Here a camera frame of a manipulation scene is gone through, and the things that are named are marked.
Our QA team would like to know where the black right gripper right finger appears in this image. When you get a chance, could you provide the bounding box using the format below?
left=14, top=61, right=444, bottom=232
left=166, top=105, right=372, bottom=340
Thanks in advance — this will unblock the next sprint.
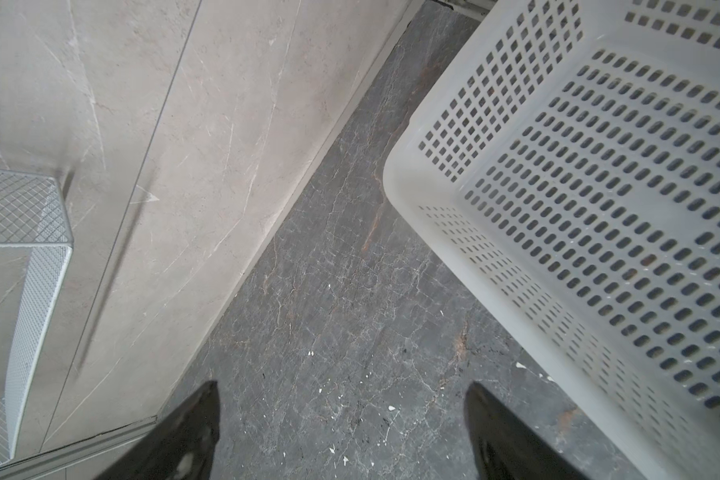
left=463, top=382, right=586, bottom=479

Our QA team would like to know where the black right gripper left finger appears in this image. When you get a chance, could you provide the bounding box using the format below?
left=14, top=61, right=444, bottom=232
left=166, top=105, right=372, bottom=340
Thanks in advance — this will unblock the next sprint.
left=98, top=380, right=221, bottom=480

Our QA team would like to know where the white plastic laundry basket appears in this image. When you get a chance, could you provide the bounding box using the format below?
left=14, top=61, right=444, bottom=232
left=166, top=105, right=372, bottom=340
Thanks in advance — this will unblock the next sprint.
left=383, top=1, right=720, bottom=479

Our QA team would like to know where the white wire mesh wall basket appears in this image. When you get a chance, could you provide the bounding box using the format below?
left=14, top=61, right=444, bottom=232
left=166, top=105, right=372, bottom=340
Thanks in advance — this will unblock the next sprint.
left=0, top=170, right=73, bottom=466

